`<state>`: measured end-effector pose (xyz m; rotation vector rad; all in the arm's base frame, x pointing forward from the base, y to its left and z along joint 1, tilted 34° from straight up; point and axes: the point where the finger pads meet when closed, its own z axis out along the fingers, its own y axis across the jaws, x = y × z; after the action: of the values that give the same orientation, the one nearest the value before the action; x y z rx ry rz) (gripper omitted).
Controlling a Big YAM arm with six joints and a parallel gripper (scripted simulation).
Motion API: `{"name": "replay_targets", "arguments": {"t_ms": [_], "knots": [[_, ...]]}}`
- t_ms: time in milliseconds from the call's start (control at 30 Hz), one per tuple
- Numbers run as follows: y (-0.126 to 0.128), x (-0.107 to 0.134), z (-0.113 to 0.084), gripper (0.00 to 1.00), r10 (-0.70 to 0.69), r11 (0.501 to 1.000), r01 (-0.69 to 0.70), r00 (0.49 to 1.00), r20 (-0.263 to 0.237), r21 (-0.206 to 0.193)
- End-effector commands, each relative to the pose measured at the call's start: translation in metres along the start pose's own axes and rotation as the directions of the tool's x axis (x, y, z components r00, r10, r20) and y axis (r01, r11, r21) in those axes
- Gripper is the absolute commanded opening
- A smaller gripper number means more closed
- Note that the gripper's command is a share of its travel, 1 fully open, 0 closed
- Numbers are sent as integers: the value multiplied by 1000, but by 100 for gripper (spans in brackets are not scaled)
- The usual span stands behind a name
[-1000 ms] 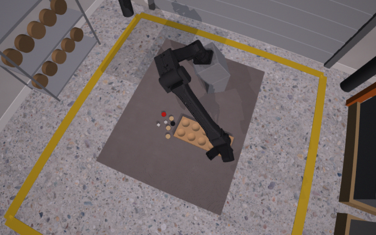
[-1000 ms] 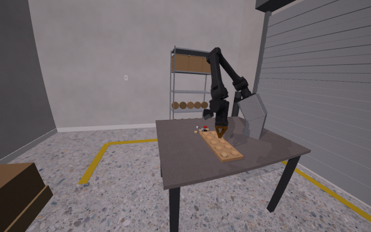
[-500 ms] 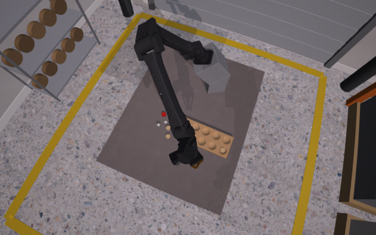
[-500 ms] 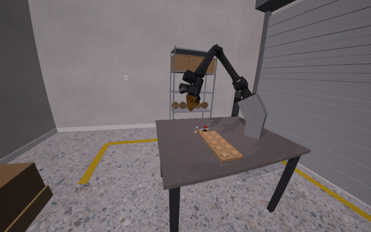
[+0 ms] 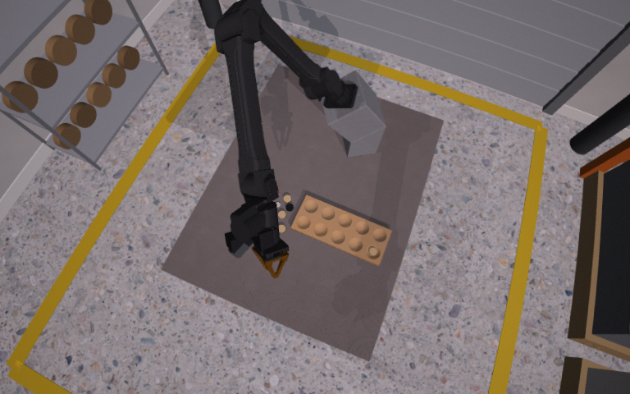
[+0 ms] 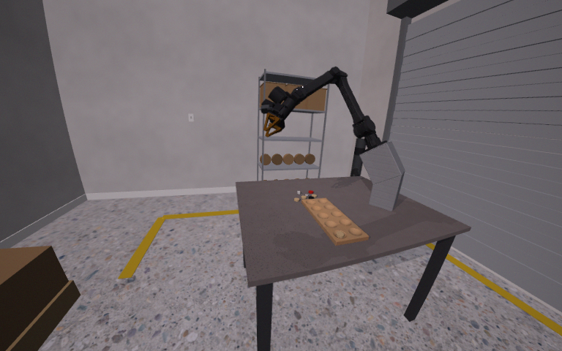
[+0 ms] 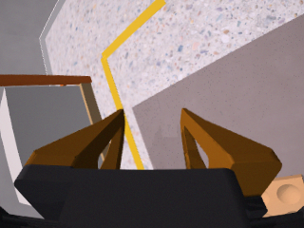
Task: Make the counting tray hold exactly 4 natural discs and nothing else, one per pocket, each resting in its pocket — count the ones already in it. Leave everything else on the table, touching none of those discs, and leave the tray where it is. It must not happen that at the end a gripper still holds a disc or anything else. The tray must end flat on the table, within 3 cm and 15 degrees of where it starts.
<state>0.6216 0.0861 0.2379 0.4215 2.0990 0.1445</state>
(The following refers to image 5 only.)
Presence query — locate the orange tray with round pockets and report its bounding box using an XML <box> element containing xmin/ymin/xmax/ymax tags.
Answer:
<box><xmin>290</xmin><ymin>195</ymin><xmax>392</xmax><ymax>266</ymax></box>

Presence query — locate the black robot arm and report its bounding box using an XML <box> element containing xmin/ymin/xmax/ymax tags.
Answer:
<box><xmin>214</xmin><ymin>0</ymin><xmax>358</xmax><ymax>258</ymax></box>

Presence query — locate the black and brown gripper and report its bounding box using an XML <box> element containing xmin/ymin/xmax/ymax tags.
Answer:
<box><xmin>252</xmin><ymin>224</ymin><xmax>289</xmax><ymax>278</ymax></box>

